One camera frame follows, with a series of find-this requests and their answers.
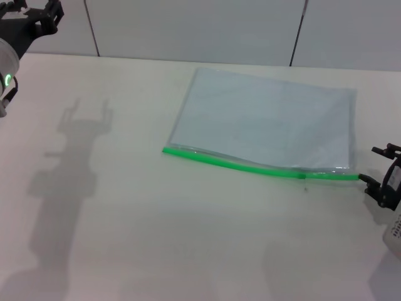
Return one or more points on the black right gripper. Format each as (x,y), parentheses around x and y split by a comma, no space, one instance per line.
(390,191)

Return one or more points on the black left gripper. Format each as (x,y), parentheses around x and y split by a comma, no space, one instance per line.
(22,28)

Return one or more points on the green zip slider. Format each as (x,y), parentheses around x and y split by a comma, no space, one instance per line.
(301,176)

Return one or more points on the clear document bag green zip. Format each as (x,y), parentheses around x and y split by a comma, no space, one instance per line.
(266,119)

